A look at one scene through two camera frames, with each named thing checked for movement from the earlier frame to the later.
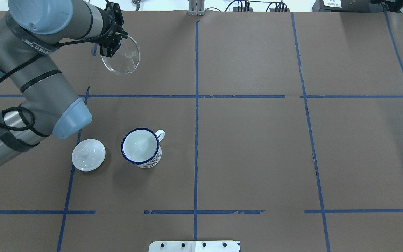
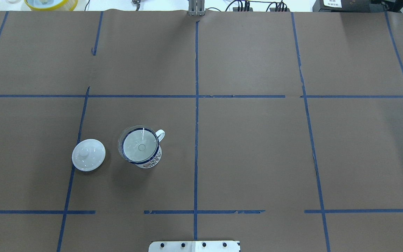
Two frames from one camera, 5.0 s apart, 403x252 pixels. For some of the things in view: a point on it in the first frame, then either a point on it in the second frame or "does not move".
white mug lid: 89,155 does not move
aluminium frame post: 196,7 does not move
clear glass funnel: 125,60 → 138,144
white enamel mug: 140,147 does not move
